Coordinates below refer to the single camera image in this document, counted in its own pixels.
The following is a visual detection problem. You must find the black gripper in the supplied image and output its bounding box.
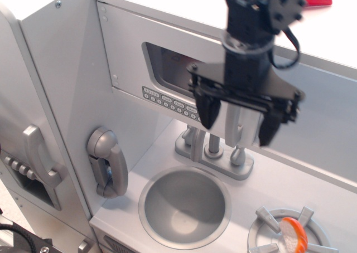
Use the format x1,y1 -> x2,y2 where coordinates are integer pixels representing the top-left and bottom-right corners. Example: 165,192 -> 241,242
187,42 -> 305,147

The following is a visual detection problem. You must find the white toy microwave door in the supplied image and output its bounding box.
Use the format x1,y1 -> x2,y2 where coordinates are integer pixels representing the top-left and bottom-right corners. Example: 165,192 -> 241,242
97,2 -> 224,129

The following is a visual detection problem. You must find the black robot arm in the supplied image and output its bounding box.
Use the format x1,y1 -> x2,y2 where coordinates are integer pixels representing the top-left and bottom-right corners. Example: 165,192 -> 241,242
187,0 -> 305,147

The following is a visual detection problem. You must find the grey toy faucet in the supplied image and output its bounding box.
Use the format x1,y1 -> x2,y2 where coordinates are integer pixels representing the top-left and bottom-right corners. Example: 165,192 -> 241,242
175,125 -> 254,181

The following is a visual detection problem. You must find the silver round sink bowl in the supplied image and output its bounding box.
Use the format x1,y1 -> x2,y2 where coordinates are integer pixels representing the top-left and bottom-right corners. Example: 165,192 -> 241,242
138,166 -> 231,250

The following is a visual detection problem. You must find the grey stove burner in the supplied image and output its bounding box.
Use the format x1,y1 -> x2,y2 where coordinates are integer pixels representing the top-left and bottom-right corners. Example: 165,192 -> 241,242
247,206 -> 339,252

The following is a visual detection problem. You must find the salmon sushi toy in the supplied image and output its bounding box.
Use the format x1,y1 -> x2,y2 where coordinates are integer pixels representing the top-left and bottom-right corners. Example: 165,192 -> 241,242
279,217 -> 308,253

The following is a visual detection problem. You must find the grey toy telephone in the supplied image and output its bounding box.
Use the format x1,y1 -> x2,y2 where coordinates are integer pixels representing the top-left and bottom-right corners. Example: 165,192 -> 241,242
86,126 -> 128,199

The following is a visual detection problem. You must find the white toy kitchen cabinet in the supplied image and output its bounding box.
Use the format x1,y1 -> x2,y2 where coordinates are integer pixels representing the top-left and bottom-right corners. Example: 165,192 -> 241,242
1,0 -> 356,252

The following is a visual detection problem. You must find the grey ice dispenser panel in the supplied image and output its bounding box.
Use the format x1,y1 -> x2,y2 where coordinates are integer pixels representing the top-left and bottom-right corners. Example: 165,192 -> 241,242
1,151 -> 61,211

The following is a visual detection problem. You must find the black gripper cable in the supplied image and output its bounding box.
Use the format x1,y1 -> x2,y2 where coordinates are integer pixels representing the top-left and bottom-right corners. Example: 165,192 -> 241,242
269,27 -> 301,69

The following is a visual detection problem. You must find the grey fridge door handle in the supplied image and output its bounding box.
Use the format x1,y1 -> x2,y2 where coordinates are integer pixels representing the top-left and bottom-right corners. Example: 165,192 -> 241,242
22,124 -> 62,188

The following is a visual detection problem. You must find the grey oven handle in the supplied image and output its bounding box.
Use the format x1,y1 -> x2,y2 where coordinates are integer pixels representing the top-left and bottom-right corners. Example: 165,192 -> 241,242
78,240 -> 91,253

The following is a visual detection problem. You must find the black cable bottom left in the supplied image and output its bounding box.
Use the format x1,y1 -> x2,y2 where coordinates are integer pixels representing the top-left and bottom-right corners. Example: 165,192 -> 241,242
0,225 -> 52,253

